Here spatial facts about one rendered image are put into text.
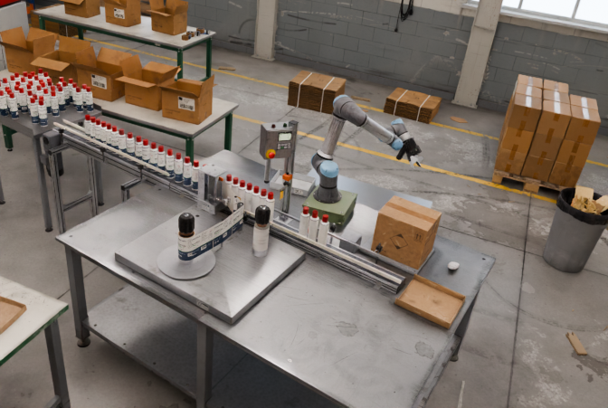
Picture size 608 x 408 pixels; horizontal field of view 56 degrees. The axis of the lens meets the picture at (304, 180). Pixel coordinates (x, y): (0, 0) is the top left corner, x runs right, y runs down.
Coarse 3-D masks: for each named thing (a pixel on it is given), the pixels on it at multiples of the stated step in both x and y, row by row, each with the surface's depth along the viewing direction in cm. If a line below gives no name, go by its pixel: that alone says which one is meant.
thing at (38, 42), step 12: (12, 36) 532; (24, 36) 545; (36, 36) 544; (48, 36) 525; (12, 48) 521; (24, 48) 506; (36, 48) 517; (48, 48) 531; (12, 60) 529; (24, 60) 523; (12, 72) 535; (36, 72) 525
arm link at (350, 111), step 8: (352, 104) 347; (344, 112) 347; (352, 112) 345; (360, 112) 346; (352, 120) 347; (360, 120) 346; (368, 120) 350; (368, 128) 353; (376, 128) 355; (384, 128) 359; (376, 136) 359; (384, 136) 359; (392, 136) 362; (392, 144) 364; (400, 144) 364
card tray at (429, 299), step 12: (420, 276) 315; (408, 288) 310; (420, 288) 311; (432, 288) 312; (444, 288) 309; (396, 300) 297; (408, 300) 301; (420, 300) 302; (432, 300) 303; (444, 300) 304; (456, 300) 305; (420, 312) 291; (432, 312) 295; (444, 312) 296; (456, 312) 291; (444, 324) 286
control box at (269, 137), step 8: (264, 128) 319; (272, 128) 319; (280, 128) 320; (288, 128) 322; (264, 136) 321; (272, 136) 320; (264, 144) 322; (272, 144) 322; (264, 152) 324; (280, 152) 327; (288, 152) 329
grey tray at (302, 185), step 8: (280, 176) 403; (296, 176) 402; (304, 176) 400; (312, 176) 399; (272, 184) 387; (280, 184) 385; (296, 184) 397; (304, 184) 398; (312, 184) 391; (296, 192) 385; (304, 192) 383
